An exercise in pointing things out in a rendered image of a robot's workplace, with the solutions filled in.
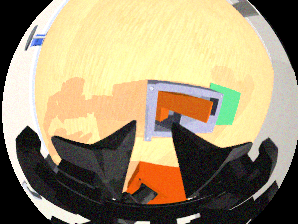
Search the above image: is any orange l-shaped part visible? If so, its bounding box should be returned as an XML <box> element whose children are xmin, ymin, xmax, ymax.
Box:
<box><xmin>156</xmin><ymin>91</ymin><xmax>213</xmax><ymax>123</ymax></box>

